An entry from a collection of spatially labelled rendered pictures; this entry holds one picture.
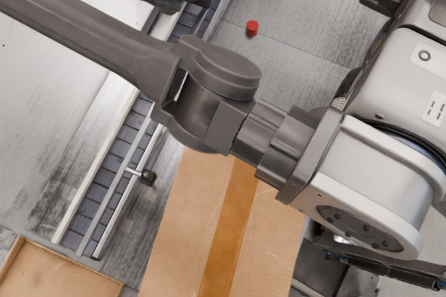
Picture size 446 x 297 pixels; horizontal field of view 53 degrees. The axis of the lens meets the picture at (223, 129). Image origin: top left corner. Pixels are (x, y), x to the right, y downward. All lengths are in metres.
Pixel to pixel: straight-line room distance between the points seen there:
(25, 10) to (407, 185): 0.45
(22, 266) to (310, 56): 0.88
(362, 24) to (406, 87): 0.89
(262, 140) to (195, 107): 0.08
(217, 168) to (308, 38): 0.58
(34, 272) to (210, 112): 0.75
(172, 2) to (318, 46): 0.48
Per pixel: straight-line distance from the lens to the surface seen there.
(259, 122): 0.45
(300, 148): 0.45
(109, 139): 1.07
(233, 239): 0.79
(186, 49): 0.49
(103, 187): 1.08
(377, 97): 0.44
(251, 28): 1.23
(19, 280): 1.16
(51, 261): 1.14
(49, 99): 1.24
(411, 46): 0.48
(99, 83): 1.22
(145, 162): 1.08
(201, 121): 0.49
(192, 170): 0.81
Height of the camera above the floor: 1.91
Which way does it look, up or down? 71 degrees down
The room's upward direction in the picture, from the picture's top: 5 degrees clockwise
